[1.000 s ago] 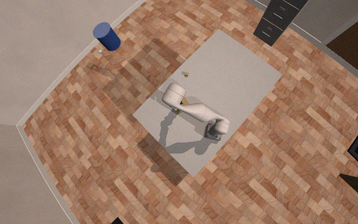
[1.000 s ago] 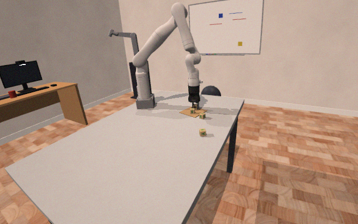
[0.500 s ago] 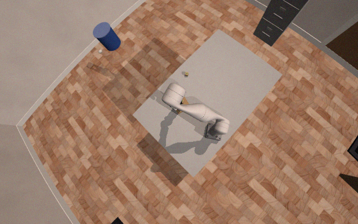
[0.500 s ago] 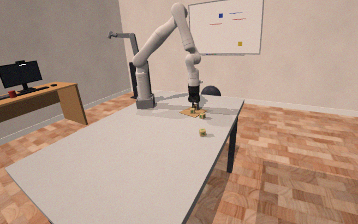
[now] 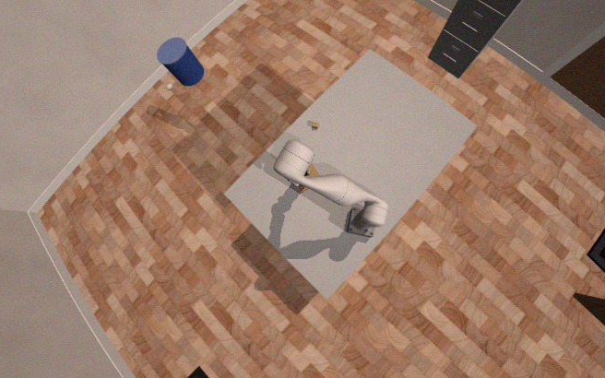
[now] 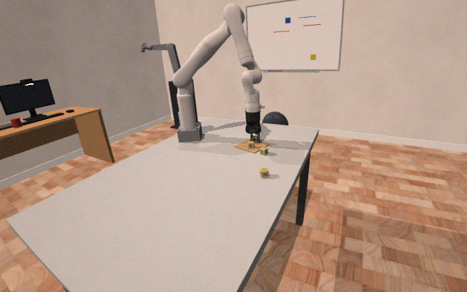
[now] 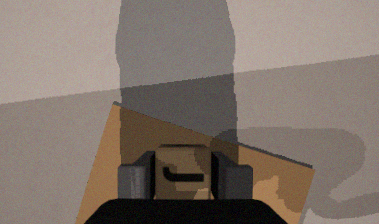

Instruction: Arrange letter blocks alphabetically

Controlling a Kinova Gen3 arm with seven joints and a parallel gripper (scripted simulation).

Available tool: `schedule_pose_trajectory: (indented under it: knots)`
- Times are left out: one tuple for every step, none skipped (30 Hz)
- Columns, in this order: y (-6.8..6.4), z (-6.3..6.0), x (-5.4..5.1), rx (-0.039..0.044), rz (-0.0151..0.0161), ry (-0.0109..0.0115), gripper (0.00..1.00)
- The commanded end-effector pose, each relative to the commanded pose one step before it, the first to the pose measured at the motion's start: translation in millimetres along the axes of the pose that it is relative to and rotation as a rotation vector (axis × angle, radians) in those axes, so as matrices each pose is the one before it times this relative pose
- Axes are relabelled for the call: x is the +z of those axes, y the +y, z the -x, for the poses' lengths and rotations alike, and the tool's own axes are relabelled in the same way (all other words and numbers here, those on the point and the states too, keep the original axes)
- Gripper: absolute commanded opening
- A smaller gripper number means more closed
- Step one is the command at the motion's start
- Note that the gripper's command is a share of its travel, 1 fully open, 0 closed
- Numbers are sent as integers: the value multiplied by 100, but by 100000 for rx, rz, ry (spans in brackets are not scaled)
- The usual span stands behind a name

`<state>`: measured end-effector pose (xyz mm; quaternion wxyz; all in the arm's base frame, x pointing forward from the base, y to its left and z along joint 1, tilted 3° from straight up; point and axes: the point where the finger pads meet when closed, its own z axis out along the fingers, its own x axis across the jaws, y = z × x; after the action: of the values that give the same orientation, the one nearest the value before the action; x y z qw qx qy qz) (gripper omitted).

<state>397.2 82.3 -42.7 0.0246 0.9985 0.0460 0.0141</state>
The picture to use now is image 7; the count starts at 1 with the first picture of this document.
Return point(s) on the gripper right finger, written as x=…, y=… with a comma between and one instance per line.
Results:
x=230, y=180

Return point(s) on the brown block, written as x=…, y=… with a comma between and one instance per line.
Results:
x=183, y=171

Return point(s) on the tan flat mat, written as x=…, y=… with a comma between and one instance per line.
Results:
x=281, y=184

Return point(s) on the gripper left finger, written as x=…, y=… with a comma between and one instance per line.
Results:
x=132, y=178

